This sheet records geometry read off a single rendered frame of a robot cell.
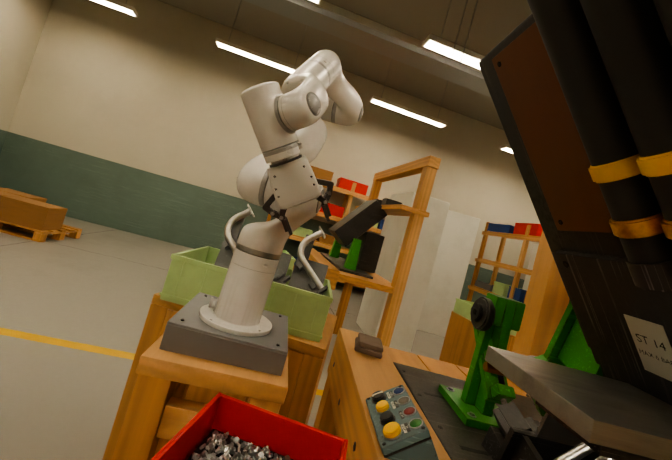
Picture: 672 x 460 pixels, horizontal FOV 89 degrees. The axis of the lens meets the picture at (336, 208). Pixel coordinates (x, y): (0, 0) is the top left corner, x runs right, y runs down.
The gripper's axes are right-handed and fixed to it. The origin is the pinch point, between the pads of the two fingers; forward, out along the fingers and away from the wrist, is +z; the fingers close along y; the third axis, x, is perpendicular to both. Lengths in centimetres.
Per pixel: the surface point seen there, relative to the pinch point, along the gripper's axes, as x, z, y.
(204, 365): 7.7, 20.2, 31.7
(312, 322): -38, 47, 12
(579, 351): 38, 23, -32
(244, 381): 10.1, 25.9, 24.5
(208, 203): -648, 66, 188
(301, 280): -68, 43, 13
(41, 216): -402, -18, 321
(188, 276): -48, 17, 49
